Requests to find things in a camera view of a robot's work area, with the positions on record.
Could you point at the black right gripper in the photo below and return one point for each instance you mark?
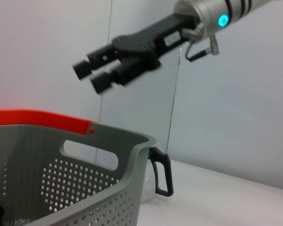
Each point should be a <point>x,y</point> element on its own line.
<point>146,44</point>

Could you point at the grey perforated storage bin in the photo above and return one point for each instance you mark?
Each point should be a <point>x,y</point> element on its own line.
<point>85,193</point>

